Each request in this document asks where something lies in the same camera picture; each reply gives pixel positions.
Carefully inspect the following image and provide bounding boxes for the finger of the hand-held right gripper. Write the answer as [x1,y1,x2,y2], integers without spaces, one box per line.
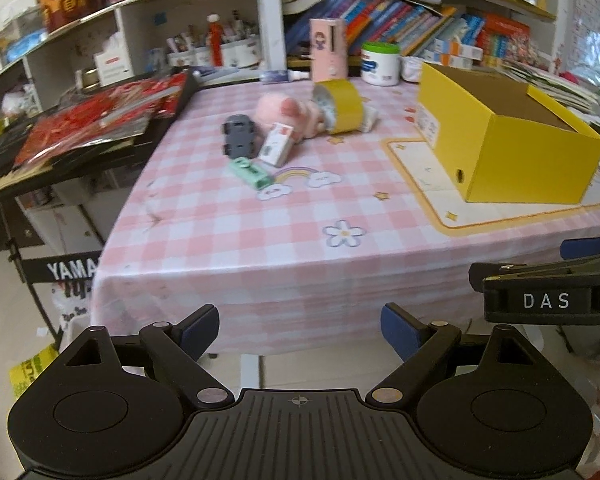
[469,252,600,325]
[561,235,600,261]

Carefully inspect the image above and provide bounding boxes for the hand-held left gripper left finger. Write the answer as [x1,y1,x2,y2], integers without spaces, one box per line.
[62,304,236,408]

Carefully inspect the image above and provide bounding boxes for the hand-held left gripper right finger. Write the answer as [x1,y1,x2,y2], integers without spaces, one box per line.
[367,302,541,405]

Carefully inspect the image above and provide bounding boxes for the yellow cardboard box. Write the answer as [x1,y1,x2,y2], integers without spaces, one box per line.
[416,62,600,205]

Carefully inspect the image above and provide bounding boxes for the small green stapler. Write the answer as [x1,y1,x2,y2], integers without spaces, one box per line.
[230,157,272,191]

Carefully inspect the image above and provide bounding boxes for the small white red carton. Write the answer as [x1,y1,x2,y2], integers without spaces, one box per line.
[258,122,299,167]

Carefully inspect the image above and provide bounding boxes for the grey toy car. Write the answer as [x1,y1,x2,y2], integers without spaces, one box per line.
[222,115,259,159]

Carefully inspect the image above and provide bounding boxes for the yellow tape roll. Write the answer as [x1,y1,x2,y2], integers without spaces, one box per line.
[312,79,366,135]

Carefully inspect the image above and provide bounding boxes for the pink plush pig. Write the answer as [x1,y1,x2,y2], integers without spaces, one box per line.
[257,92,331,137]

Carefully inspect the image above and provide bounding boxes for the white printed plastic bag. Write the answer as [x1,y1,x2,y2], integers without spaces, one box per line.
[52,280,98,341]

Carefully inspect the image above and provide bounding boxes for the stack of flat books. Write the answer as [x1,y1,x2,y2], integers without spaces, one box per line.
[500,57,600,111]

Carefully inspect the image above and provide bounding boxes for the yellow-green plastic bag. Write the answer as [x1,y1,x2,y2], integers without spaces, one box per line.
[9,345,58,401]

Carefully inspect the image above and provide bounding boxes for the black keyboard stand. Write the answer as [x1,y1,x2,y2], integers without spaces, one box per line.
[0,200,106,346]

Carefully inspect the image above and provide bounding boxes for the black electronic keyboard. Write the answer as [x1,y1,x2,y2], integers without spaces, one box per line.
[0,72,201,201]

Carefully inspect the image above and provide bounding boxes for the row of small blue-orange boxes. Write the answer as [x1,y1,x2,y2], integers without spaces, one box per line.
[425,35,483,68]

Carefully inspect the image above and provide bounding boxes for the red decorations in plastic bag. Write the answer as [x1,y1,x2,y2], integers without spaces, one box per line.
[14,72,190,171]

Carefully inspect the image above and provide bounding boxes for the white quilted pouch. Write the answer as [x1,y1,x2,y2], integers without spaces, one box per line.
[401,56,426,83]

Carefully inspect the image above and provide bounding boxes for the white jar green lid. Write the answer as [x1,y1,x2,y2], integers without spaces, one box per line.
[360,42,402,86]

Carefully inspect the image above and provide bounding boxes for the white red-label carton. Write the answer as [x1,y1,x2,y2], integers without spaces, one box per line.
[94,50,133,86]

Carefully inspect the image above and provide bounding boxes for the pink cartoon dispenser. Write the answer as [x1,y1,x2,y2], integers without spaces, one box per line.
[308,17,349,82]

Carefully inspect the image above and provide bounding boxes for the red tassel ornament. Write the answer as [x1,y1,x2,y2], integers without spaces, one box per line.
[207,14,224,67]

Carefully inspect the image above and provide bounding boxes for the row of colourful books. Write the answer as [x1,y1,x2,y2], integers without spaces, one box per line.
[285,0,531,61]

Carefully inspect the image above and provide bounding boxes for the white shelf unit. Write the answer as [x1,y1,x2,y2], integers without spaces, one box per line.
[0,0,286,126]

